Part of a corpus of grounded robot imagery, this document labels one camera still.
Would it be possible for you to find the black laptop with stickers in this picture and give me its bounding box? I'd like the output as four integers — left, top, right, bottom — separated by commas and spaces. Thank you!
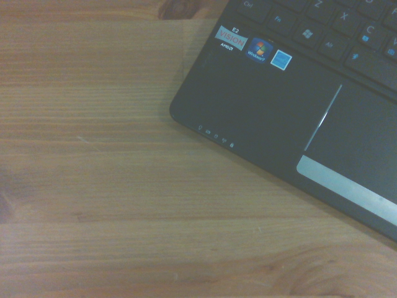
169, 0, 397, 243

